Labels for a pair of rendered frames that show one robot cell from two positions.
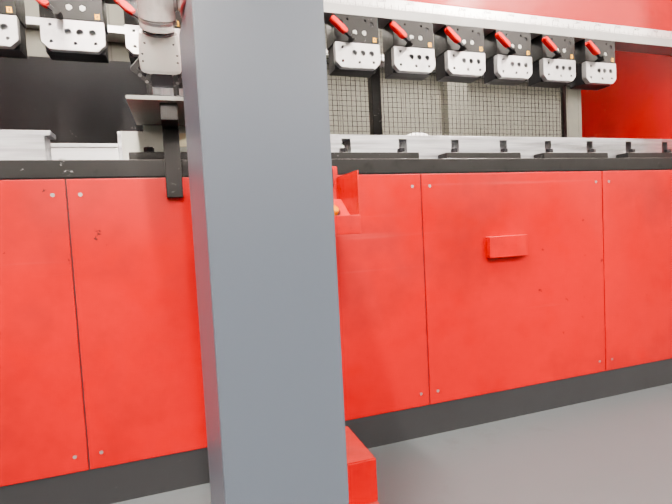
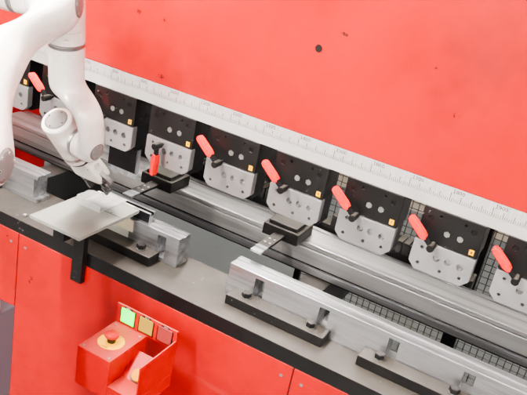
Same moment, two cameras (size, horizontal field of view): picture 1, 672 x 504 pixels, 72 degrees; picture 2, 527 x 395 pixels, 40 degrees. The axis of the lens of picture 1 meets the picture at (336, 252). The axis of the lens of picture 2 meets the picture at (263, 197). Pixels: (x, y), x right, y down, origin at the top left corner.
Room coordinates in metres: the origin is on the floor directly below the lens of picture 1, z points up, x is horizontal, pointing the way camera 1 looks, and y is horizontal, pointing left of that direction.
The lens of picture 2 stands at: (0.16, -1.21, 1.97)
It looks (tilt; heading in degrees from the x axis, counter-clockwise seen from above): 23 degrees down; 42
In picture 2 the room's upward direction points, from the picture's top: 12 degrees clockwise
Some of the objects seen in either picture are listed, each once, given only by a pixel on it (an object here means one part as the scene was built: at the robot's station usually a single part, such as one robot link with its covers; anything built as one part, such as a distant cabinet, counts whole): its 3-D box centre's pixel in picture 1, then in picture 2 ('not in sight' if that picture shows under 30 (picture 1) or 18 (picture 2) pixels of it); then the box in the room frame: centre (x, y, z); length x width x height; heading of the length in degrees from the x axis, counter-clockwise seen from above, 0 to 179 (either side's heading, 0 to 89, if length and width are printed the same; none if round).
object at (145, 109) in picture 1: (169, 112); (86, 213); (1.22, 0.41, 1.00); 0.26 x 0.18 x 0.01; 18
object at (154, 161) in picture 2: not in sight; (156, 158); (1.34, 0.29, 1.20); 0.04 x 0.02 x 0.10; 18
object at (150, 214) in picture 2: not in sight; (125, 205); (1.37, 0.43, 0.98); 0.20 x 0.03 x 0.03; 108
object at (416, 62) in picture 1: (408, 50); (373, 211); (1.60, -0.28, 1.26); 0.15 x 0.09 x 0.17; 108
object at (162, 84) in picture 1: (167, 78); (124, 159); (1.36, 0.46, 1.13); 0.10 x 0.02 x 0.10; 108
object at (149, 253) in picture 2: (187, 158); (114, 240); (1.31, 0.40, 0.89); 0.30 x 0.05 x 0.03; 108
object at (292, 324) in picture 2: (373, 158); (276, 316); (1.49, -0.13, 0.89); 0.30 x 0.05 x 0.03; 108
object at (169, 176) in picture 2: not in sight; (152, 182); (1.51, 0.50, 1.01); 0.26 x 0.12 x 0.05; 18
